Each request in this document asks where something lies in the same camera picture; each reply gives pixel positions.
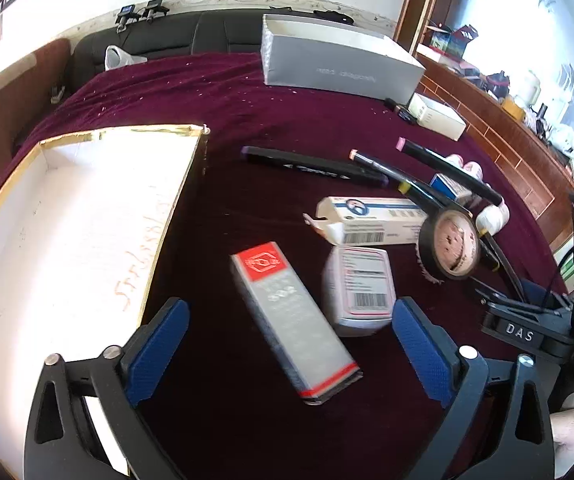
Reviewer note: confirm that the long white blue box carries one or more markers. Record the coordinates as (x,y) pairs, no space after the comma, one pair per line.
(367,220)

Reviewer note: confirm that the red label bottle pink cap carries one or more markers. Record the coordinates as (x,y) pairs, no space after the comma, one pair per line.
(454,160)

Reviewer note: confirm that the person's right forearm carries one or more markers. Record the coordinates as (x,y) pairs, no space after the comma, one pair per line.
(572,435)

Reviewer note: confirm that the black marker orange caps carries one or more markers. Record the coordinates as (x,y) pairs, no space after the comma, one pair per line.
(382,167)

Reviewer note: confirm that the maroon velvet tablecloth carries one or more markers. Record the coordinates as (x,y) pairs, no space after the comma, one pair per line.
(247,110)

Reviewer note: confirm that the long grey red box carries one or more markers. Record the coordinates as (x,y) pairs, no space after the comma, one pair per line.
(292,320)

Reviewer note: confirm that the white kitchen appliance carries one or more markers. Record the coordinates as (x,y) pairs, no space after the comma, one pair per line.
(527,87)

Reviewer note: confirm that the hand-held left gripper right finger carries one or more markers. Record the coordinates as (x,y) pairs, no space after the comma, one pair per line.
(422,350)

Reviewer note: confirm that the black leather sofa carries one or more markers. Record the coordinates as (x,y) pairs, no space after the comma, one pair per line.
(217,35)

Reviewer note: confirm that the colourful boxes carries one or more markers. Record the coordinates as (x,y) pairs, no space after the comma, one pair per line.
(447,40)

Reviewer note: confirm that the black marker purple caps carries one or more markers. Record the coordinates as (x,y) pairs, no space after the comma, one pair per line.
(317,167)

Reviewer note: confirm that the black clamp blue screen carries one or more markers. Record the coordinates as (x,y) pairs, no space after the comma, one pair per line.
(127,15)

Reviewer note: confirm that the plain white carton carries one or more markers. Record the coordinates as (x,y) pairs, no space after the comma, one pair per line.
(439,117)

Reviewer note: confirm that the green label white medicine bottle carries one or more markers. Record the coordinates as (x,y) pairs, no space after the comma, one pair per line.
(489,220)

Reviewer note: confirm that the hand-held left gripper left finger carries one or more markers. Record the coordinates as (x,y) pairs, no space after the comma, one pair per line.
(159,350)

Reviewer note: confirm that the wooden cabinet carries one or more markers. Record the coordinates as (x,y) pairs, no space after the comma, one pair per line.
(497,125)

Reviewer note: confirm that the black gold lipstick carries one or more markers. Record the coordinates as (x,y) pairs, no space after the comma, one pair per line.
(402,111)

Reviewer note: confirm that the black marker pink caps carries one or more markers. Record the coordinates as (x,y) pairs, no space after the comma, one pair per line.
(447,170)

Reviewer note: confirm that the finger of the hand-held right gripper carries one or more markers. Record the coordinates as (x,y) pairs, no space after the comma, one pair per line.
(504,270)
(489,297)

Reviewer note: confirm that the grey shoe box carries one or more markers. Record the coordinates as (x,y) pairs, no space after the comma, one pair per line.
(337,65)

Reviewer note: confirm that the white plastic bag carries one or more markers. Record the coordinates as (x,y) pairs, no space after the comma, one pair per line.
(117,57)

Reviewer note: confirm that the wooden door frame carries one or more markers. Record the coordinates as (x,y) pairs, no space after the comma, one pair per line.
(417,5)

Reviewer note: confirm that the maroon upholstered chair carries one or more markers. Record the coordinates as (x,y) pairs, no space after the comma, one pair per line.
(17,105)

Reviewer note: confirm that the white tray box gold edge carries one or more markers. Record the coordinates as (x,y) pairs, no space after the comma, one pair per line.
(67,260)

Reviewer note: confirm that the small white box pink edge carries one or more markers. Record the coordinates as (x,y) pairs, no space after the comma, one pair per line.
(357,285)

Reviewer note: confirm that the black tape roll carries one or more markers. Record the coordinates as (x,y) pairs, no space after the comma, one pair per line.
(423,245)

